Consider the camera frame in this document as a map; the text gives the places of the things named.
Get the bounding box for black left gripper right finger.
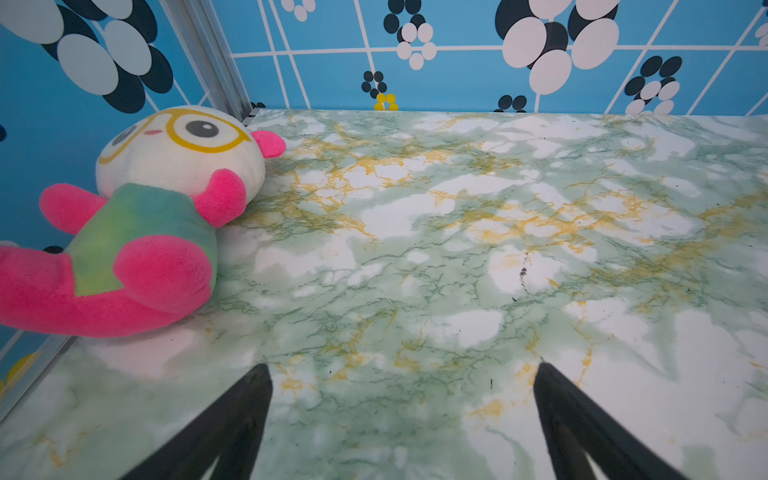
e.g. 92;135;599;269
533;362;685;480

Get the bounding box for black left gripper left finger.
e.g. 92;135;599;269
123;364;273;479

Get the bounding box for aluminium frame post left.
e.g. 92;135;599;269
160;0;253;120

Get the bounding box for pink white plush toy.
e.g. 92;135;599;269
1;106;286;338

